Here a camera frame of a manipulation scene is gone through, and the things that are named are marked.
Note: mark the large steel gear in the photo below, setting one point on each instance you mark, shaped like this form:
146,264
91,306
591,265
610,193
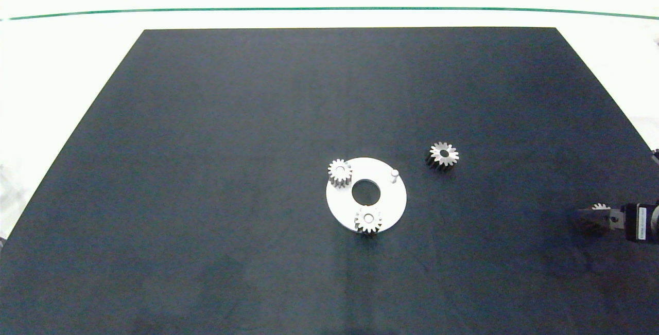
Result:
451,156

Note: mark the round white plate with pins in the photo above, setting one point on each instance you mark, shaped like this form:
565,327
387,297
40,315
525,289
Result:
342,206

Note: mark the dark mat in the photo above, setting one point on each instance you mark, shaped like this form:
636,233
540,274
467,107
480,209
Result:
216,170

